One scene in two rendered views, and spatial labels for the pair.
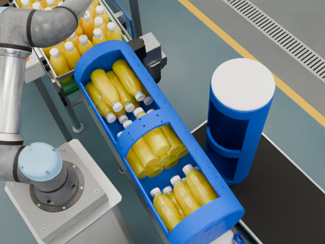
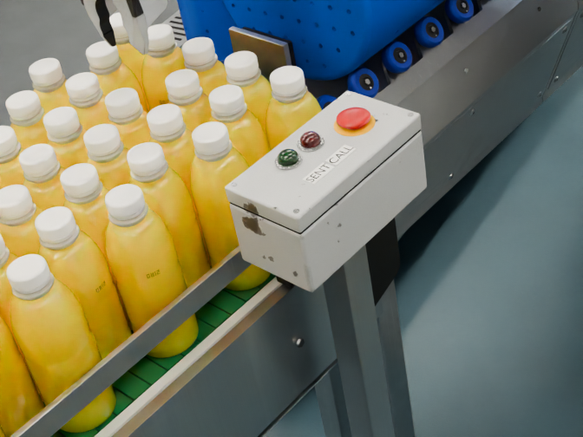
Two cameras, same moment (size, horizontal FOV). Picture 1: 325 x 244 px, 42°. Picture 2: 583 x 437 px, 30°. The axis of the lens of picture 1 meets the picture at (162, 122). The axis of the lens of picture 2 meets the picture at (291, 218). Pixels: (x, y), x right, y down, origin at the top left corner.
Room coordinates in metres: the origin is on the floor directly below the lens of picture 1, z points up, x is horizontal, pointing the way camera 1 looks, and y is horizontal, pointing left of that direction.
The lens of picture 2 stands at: (1.59, 1.47, 1.74)
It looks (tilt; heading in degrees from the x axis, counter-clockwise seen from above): 38 degrees down; 253
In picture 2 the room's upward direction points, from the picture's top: 12 degrees counter-clockwise
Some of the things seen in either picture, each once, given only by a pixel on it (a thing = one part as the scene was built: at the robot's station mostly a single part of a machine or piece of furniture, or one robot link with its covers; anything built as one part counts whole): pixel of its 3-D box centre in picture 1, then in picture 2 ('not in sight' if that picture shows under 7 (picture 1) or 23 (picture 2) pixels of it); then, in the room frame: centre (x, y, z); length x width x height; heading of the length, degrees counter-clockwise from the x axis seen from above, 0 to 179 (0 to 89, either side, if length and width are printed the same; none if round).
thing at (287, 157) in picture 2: not in sight; (287, 157); (1.32, 0.60, 1.11); 0.02 x 0.02 x 0.01
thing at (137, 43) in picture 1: (136, 50); not in sight; (1.34, 0.09, 0.95); 0.10 x 0.07 x 0.10; 115
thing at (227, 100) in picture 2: not in sight; (226, 101); (1.33, 0.45, 1.09); 0.04 x 0.04 x 0.02
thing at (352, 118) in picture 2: not in sight; (353, 119); (1.24, 0.58, 1.11); 0.04 x 0.04 x 0.01
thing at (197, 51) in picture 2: (83, 39); (199, 52); (1.32, 0.32, 1.09); 0.04 x 0.04 x 0.02
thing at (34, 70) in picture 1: (25, 57); (330, 185); (1.28, 0.60, 1.05); 0.20 x 0.10 x 0.10; 25
